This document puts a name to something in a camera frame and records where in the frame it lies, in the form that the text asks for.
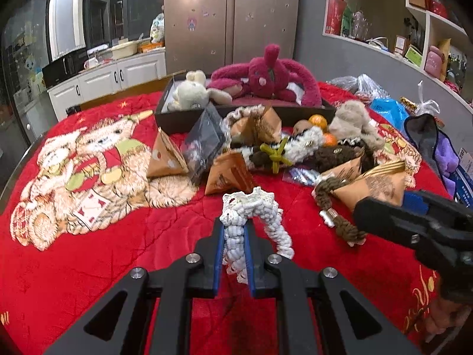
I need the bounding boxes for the white knitted scrunchie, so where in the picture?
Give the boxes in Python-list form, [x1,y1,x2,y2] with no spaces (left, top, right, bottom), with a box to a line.
[219,187,295,285]

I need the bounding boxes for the brown triangular snack packet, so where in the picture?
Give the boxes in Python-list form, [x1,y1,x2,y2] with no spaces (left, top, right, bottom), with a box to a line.
[205,151,255,196]

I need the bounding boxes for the black packaged item with barcode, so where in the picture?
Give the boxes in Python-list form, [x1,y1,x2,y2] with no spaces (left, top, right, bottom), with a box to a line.
[181,103,225,185]

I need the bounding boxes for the magenta plush bunny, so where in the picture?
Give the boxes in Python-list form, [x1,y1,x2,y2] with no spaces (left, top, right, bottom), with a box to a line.
[208,44,322,107]

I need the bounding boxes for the white plush bunny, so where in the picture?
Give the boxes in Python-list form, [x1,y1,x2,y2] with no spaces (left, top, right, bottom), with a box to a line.
[167,70,232,112]

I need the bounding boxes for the person's right hand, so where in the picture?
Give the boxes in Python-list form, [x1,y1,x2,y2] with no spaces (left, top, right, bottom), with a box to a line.
[424,296,472,335]

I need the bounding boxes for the red bear print blanket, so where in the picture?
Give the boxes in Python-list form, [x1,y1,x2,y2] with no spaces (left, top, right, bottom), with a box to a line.
[1,159,439,354]

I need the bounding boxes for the blue plastic bag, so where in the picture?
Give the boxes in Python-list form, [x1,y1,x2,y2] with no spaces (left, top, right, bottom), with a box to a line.
[370,98,410,134]

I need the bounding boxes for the dark brown fuzzy pouch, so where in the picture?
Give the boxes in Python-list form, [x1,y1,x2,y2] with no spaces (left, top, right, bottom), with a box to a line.
[248,138,378,175]

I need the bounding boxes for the beige fluffy plush toy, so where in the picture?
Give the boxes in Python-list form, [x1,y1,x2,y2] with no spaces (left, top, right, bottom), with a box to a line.
[328,100,385,151]

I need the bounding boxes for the orange mandarin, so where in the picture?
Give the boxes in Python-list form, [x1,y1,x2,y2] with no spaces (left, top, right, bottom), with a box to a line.
[323,132,338,147]
[309,114,328,132]

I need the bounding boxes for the white fuzzy pouch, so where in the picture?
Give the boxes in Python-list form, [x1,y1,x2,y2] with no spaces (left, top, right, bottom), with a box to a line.
[232,127,325,166]

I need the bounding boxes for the clear plastic bag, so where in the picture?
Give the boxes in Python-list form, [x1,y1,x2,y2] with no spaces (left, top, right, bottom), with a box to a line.
[328,74,391,105]

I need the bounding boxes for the brown triangular packet left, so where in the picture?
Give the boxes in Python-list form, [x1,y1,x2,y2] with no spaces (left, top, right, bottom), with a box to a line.
[147,128,188,179]

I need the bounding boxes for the brown egg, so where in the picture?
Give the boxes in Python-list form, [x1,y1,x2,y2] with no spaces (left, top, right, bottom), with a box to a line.
[293,120,313,135]

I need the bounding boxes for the brown triangular packet middle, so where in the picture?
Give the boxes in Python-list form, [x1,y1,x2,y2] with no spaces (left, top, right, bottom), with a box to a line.
[230,106,282,146]

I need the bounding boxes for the black shallow box tray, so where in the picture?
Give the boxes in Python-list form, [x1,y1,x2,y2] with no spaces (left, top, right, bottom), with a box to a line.
[155,72,336,135]

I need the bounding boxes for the white kitchen cabinet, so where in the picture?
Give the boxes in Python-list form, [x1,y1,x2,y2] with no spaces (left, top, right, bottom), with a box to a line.
[47,47,167,121]

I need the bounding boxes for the red gift box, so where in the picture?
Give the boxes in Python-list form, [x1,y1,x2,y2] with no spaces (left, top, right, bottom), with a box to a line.
[325,0,347,35]

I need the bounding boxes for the black microwave oven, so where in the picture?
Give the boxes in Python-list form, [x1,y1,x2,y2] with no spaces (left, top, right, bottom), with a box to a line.
[43,47,88,89]

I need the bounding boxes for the cream plastic basin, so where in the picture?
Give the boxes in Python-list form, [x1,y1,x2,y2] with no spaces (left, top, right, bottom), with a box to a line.
[111,41,139,60]

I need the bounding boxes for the black sliding glass door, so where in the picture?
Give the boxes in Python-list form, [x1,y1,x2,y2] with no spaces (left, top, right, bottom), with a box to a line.
[1,0,57,143]

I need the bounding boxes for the steel double door refrigerator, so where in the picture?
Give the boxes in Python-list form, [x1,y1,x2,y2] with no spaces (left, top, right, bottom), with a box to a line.
[163,0,299,74]

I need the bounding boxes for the brown braided rope scrunchie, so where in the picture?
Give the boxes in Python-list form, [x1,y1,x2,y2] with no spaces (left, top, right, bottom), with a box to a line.
[312,176,367,247]

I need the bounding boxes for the olive green hair tie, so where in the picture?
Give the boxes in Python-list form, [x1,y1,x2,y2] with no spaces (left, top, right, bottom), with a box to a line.
[259,137,294,175]

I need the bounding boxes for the white wall shelf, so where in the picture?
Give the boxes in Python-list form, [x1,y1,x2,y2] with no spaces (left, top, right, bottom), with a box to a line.
[322,0,472,110]

